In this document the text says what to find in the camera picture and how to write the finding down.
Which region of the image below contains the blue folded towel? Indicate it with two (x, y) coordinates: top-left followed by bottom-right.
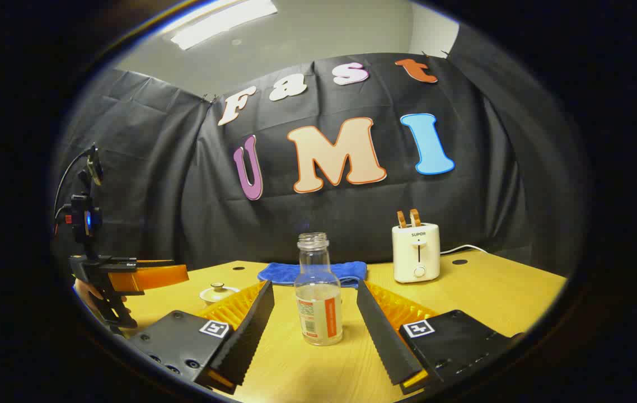
(257, 261), (368, 289)

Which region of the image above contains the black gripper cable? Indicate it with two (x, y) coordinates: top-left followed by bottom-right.
(53, 147), (95, 224)

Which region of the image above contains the black backdrop cloth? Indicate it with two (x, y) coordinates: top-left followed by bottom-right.
(51, 24), (591, 279)

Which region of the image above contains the white toaster power cable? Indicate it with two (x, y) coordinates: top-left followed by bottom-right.
(440, 245), (489, 256)

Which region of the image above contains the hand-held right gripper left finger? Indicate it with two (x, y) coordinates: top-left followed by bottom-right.
(127, 280), (275, 395)

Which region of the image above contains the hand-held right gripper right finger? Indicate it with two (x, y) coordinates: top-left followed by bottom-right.
(356, 279), (525, 396)

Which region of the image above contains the white ceramic teacup lid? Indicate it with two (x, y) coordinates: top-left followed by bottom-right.
(201, 283), (239, 297)

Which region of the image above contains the clear plastic water bottle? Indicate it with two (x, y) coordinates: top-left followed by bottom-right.
(294, 232), (344, 346)

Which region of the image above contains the white toaster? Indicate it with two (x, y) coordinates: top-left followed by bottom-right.
(392, 223), (441, 284)

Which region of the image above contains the ceiling light panel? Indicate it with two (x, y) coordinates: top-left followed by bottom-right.
(170, 0), (278, 51)

